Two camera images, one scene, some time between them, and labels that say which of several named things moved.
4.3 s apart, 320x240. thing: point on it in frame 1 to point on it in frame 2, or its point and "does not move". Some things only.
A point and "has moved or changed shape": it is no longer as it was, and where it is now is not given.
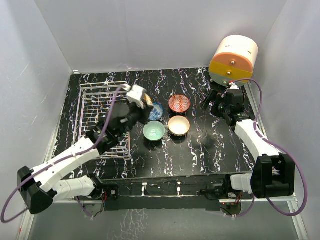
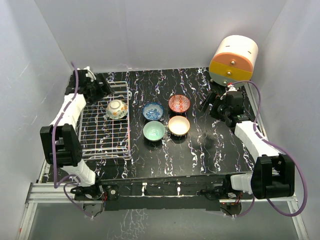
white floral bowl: x=148 y=99 has moved or changed shape
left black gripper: x=145 y=112 to x=104 y=91
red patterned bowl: x=179 y=103 does not move
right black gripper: x=211 y=98 does not move
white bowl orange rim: x=178 y=125 does not move
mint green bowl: x=154 y=131 does not move
